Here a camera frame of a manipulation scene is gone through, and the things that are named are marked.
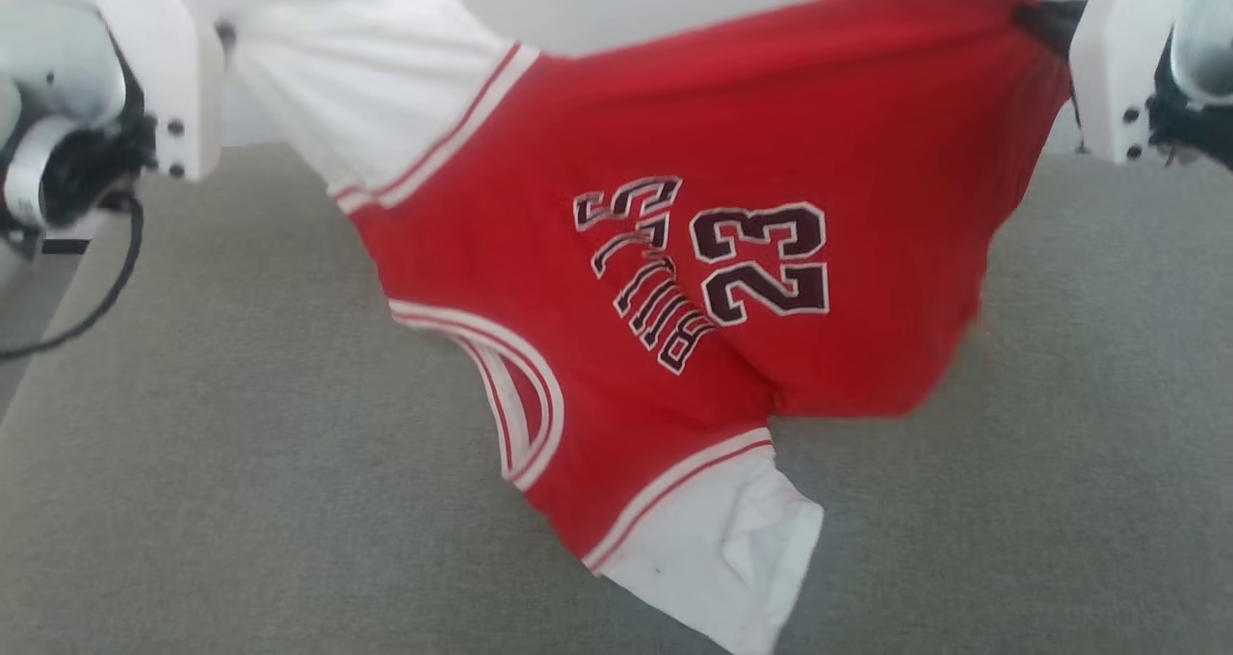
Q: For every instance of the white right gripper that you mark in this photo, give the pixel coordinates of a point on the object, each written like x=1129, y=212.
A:
x=1122, y=58

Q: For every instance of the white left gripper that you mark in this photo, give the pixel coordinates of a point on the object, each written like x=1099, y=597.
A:
x=183, y=87

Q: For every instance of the red white basketball jersey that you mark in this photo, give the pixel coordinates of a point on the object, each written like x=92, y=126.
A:
x=626, y=135

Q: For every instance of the black floor strip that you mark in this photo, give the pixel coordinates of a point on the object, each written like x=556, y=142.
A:
x=65, y=247

